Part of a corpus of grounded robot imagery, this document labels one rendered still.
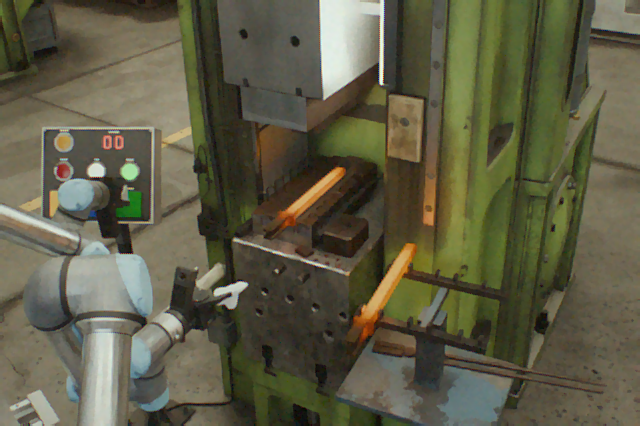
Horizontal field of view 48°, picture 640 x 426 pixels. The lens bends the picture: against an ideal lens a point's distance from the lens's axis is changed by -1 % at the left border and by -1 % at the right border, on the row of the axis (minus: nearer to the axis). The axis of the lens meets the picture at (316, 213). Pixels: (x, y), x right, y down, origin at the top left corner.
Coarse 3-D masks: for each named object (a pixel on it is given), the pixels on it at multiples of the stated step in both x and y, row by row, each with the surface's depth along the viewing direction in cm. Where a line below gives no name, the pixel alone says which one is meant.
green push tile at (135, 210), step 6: (132, 192) 210; (138, 192) 210; (132, 198) 210; (138, 198) 210; (132, 204) 210; (138, 204) 210; (120, 210) 211; (126, 210) 210; (132, 210) 210; (138, 210) 210; (120, 216) 211; (126, 216) 210; (132, 216) 210; (138, 216) 210
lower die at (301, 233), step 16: (320, 160) 238; (336, 160) 235; (304, 176) 229; (320, 176) 226; (352, 176) 225; (368, 176) 228; (288, 192) 219; (304, 192) 217; (352, 192) 220; (256, 208) 212; (272, 208) 210; (304, 208) 207; (320, 208) 209; (336, 208) 213; (256, 224) 211; (304, 224) 202; (320, 224) 206; (288, 240) 208; (304, 240) 205
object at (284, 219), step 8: (336, 168) 227; (328, 176) 222; (336, 176) 222; (320, 184) 218; (328, 184) 219; (312, 192) 214; (320, 192) 215; (304, 200) 210; (312, 200) 212; (288, 208) 206; (296, 208) 206; (280, 216) 201; (288, 216) 201; (272, 224) 198; (280, 224) 198; (288, 224) 202; (272, 232) 196; (280, 232) 199
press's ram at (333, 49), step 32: (224, 0) 181; (256, 0) 176; (288, 0) 172; (320, 0) 168; (352, 0) 181; (224, 32) 185; (256, 32) 180; (288, 32) 176; (320, 32) 171; (352, 32) 185; (224, 64) 190; (256, 64) 185; (288, 64) 180; (320, 64) 175; (352, 64) 189; (320, 96) 180
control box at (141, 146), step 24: (48, 144) 213; (72, 144) 212; (96, 144) 212; (120, 144) 211; (144, 144) 211; (48, 168) 213; (72, 168) 212; (120, 168) 211; (144, 168) 211; (48, 192) 213; (144, 192) 211; (48, 216) 213; (144, 216) 211
